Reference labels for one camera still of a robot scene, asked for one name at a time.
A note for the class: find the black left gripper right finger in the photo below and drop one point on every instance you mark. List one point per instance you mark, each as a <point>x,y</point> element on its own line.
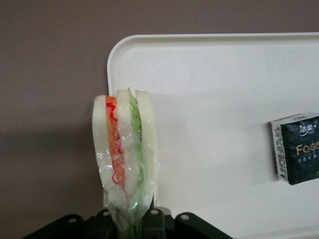
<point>174,226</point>

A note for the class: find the white plastic tray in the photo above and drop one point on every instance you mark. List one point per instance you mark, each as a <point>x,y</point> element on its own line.
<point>211,99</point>

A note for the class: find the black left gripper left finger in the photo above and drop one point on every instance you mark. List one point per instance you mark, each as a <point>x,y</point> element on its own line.
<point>82,227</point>

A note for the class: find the plastic-wrapped sandwich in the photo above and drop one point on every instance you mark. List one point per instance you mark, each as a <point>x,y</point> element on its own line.
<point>124,149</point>

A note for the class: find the dark tissue pack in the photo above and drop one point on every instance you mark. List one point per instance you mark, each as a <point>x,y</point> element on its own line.
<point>299,149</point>

